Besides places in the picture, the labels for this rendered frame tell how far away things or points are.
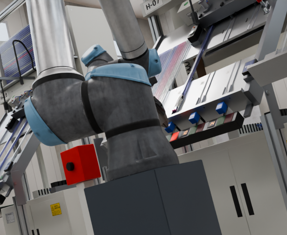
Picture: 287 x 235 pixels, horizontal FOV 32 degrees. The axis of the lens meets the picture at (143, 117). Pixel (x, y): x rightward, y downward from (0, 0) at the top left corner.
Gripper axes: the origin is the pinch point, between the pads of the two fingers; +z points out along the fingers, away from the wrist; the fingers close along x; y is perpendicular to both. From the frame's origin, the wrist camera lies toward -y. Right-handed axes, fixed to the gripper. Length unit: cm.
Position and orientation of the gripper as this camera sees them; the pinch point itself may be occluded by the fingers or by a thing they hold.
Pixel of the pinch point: (165, 122)
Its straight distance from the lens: 163.1
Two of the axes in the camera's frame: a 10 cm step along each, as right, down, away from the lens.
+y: -3.4, 7.0, -6.2
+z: 6.5, 6.6, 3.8
